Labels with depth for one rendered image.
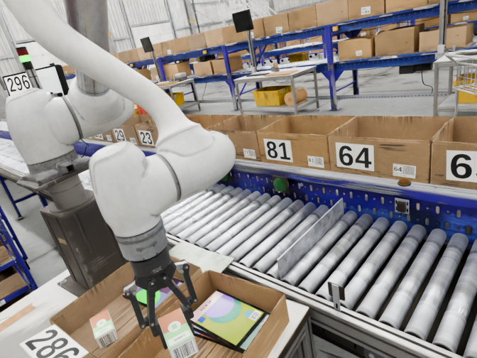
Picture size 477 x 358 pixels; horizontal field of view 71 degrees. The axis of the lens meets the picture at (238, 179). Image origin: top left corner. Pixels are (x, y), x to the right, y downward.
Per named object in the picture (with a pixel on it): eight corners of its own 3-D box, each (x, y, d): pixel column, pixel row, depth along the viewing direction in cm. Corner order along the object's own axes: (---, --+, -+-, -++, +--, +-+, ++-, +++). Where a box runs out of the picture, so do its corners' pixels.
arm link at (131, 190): (122, 247, 56) (187, 212, 64) (89, 161, 51) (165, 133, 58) (101, 229, 65) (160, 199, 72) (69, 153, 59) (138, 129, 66)
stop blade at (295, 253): (280, 280, 115) (276, 259, 112) (343, 216, 144) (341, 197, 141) (282, 281, 115) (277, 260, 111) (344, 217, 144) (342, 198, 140)
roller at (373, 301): (352, 324, 96) (351, 311, 94) (413, 231, 128) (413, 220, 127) (370, 332, 92) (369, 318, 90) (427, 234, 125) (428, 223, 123)
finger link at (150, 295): (156, 280, 66) (149, 281, 65) (156, 328, 69) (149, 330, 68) (152, 270, 69) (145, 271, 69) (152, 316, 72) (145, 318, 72)
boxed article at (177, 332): (184, 322, 80) (179, 307, 78) (199, 351, 72) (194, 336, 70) (162, 333, 78) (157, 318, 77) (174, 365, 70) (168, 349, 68)
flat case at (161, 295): (162, 314, 104) (160, 310, 104) (123, 297, 115) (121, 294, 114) (189, 285, 114) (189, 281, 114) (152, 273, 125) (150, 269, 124)
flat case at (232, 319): (237, 351, 85) (236, 346, 85) (187, 322, 97) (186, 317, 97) (267, 314, 94) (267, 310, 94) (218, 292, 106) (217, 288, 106)
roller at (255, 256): (236, 273, 126) (233, 262, 124) (309, 208, 159) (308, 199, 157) (246, 277, 123) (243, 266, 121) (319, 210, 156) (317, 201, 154)
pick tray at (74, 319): (60, 343, 104) (47, 319, 100) (155, 268, 130) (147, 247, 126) (111, 388, 86) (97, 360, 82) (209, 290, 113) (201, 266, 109)
